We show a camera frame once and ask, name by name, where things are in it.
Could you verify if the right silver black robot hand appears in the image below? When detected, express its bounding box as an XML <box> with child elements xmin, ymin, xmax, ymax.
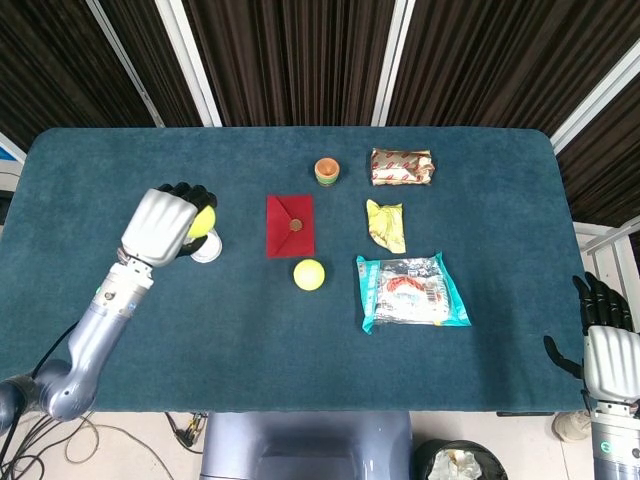
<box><xmin>543</xmin><ymin>272</ymin><xmax>640</xmax><ymax>404</ymax></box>

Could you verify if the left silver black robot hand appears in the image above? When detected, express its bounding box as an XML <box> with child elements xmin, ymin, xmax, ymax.
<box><xmin>119</xmin><ymin>181</ymin><xmax>219</xmax><ymax>269</ymax></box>

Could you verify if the yellow tennis ball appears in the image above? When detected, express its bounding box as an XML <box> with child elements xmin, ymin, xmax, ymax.
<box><xmin>293</xmin><ymin>258</ymin><xmax>327</xmax><ymax>292</ymax></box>
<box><xmin>188</xmin><ymin>204</ymin><xmax>218</xmax><ymax>239</ymax></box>

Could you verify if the clear plastic cup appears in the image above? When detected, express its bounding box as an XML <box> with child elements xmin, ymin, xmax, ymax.
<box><xmin>191</xmin><ymin>228</ymin><xmax>224</xmax><ymax>264</ymax></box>

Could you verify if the white shoe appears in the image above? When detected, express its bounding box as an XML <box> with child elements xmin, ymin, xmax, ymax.
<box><xmin>551</xmin><ymin>410</ymin><xmax>597</xmax><ymax>443</ymax></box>

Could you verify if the white metal rack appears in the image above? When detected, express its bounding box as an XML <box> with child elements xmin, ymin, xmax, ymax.
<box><xmin>572</xmin><ymin>214</ymin><xmax>640</xmax><ymax>307</ymax></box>

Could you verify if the red envelope with gold button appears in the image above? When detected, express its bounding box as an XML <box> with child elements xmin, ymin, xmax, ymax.
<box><xmin>265</xmin><ymin>194</ymin><xmax>317</xmax><ymax>260</ymax></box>

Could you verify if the white blue board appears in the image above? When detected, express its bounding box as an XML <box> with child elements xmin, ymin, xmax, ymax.
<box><xmin>0</xmin><ymin>131</ymin><xmax>27</xmax><ymax>224</ymax></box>

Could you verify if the blue velvet tablecloth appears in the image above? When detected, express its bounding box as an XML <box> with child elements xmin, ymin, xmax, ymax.
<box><xmin>0</xmin><ymin>126</ymin><xmax>592</xmax><ymax>414</ymax></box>

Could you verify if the small orange green cup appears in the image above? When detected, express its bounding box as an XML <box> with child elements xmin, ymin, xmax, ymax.
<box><xmin>313</xmin><ymin>157</ymin><xmax>343</xmax><ymax>189</ymax></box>

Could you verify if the black trash bin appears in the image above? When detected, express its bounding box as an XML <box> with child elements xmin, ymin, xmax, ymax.
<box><xmin>411</xmin><ymin>438</ymin><xmax>509</xmax><ymax>480</ymax></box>

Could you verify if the teal clear snack bag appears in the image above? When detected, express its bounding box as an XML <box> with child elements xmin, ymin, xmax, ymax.
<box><xmin>355</xmin><ymin>251</ymin><xmax>473</xmax><ymax>337</ymax></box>

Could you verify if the dark brown curtain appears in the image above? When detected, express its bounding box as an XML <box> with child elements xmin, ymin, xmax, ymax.
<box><xmin>0</xmin><ymin>0</ymin><xmax>640</xmax><ymax>229</ymax></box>

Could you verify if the crumpled yellow snack wrapper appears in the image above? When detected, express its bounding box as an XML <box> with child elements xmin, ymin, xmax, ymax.
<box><xmin>365</xmin><ymin>198</ymin><xmax>408</xmax><ymax>255</ymax></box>

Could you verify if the gold red snack packet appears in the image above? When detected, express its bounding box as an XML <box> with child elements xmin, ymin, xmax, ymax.
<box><xmin>370</xmin><ymin>147</ymin><xmax>436</xmax><ymax>188</ymax></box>

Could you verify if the blue grey robot torso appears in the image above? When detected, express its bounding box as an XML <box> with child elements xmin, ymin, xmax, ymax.
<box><xmin>198</xmin><ymin>410</ymin><xmax>414</xmax><ymax>480</ymax></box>

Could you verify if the thin grey frame post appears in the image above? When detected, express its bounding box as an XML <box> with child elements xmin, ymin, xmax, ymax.
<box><xmin>84</xmin><ymin>0</ymin><xmax>166</xmax><ymax>129</ymax></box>

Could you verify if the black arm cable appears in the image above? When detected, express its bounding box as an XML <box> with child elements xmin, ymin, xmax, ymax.
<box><xmin>0</xmin><ymin>319</ymin><xmax>82</xmax><ymax>480</ymax></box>

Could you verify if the wide white frame post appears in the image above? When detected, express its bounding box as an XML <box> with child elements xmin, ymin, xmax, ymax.
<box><xmin>153</xmin><ymin>0</ymin><xmax>224</xmax><ymax>128</ymax></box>
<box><xmin>548</xmin><ymin>34</ymin><xmax>640</xmax><ymax>156</ymax></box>
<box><xmin>370</xmin><ymin>0</ymin><xmax>417</xmax><ymax>128</ymax></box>

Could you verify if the black floor cable bundle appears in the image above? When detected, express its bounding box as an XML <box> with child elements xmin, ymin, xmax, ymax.
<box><xmin>163</xmin><ymin>410</ymin><xmax>209</xmax><ymax>455</ymax></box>

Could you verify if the tan floor cable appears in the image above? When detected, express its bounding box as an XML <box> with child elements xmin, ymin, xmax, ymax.
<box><xmin>63</xmin><ymin>412</ymin><xmax>176</xmax><ymax>480</ymax></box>

